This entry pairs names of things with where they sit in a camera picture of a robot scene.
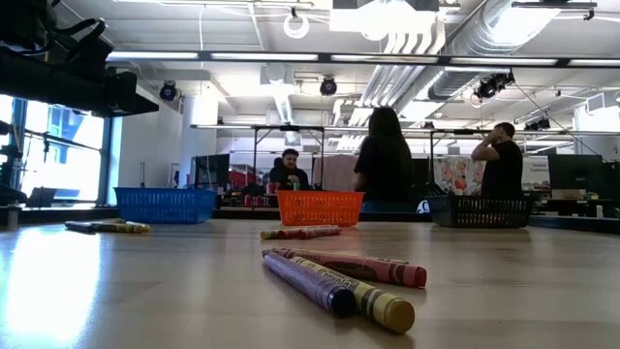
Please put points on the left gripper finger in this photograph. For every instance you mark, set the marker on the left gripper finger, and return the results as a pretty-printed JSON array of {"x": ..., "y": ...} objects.
[
  {"x": 138, "y": 106},
  {"x": 116, "y": 92}
]

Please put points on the purple crayon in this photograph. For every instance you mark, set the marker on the purple crayon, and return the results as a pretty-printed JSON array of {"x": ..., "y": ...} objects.
[
  {"x": 80, "y": 226},
  {"x": 310, "y": 283}
]

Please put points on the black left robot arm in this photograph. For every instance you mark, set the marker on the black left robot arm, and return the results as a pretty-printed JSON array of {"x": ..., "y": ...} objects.
[{"x": 19, "y": 24}]

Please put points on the round black ceiling fixture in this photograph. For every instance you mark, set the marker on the round black ceiling fixture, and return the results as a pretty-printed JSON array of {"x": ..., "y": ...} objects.
[
  {"x": 168, "y": 91},
  {"x": 328, "y": 86}
]

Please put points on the black tripod stand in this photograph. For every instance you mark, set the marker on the black tripod stand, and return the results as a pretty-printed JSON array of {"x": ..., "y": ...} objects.
[{"x": 45, "y": 145}]

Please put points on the white column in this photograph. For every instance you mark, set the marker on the white column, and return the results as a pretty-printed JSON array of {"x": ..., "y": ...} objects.
[{"x": 198, "y": 140}]

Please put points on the large window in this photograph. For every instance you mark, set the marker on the large window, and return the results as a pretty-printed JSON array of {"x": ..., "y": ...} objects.
[{"x": 72, "y": 169}]

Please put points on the black stand equipment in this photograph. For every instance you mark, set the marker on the black stand equipment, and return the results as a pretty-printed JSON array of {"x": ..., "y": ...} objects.
[{"x": 9, "y": 165}]

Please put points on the black computer monitor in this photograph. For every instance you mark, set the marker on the black computer monitor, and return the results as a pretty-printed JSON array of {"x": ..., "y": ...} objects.
[{"x": 212, "y": 169}]

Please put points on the blue plastic basket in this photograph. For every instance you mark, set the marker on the blue plastic basket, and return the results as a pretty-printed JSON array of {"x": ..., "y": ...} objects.
[{"x": 164, "y": 206}]

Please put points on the small black box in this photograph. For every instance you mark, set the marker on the small black box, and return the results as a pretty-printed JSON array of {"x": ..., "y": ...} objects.
[{"x": 41, "y": 196}]

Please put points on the person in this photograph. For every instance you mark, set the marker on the person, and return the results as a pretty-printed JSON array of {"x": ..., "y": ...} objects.
[
  {"x": 385, "y": 155},
  {"x": 288, "y": 169},
  {"x": 504, "y": 162}
]

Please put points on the black overhead light bar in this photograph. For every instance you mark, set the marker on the black overhead light bar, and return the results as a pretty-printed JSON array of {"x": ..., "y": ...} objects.
[{"x": 324, "y": 57}]

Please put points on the beige curtain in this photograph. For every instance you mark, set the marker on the beige curtain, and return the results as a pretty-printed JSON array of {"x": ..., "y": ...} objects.
[{"x": 334, "y": 172}]

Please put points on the orange plastic basket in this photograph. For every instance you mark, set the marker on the orange plastic basket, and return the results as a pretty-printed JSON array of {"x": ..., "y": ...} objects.
[{"x": 319, "y": 208}]

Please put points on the black and white ball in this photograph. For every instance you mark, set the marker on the black and white ball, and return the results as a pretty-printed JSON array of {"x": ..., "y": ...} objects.
[{"x": 423, "y": 207}]

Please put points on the floral cloth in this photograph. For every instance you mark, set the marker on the floral cloth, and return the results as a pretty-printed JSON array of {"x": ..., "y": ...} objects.
[{"x": 457, "y": 174}]

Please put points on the black track spotlight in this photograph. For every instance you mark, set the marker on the black track spotlight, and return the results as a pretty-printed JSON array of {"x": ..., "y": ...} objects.
[
  {"x": 494, "y": 85},
  {"x": 536, "y": 123}
]

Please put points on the black plastic basket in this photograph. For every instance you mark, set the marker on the black plastic basket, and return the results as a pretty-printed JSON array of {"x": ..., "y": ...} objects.
[{"x": 479, "y": 211}]

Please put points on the white sign board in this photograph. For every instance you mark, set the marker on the white sign board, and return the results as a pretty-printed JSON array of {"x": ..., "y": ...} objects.
[{"x": 537, "y": 169}]

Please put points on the black wide monitor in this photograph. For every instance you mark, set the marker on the black wide monitor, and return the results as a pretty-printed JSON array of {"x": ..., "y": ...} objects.
[{"x": 574, "y": 172}]

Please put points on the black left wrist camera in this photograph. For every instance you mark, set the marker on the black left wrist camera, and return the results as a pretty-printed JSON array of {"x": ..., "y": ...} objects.
[{"x": 82, "y": 55}]

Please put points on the grey table post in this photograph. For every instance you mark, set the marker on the grey table post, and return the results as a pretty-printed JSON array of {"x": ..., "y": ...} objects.
[{"x": 12, "y": 218}]

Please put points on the white ceiling duct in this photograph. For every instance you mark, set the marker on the white ceiling duct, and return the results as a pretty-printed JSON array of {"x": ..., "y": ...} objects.
[{"x": 278, "y": 82}]

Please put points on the black aluminium table frame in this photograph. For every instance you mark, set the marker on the black aluminium table frame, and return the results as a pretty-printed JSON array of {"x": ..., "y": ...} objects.
[{"x": 242, "y": 213}]

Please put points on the black metal workstation frame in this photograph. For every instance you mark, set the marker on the black metal workstation frame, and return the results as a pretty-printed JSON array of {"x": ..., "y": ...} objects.
[
  {"x": 288, "y": 128},
  {"x": 431, "y": 165}
]

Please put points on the white wall unit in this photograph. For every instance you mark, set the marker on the white wall unit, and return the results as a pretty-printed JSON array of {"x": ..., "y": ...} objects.
[{"x": 596, "y": 131}]

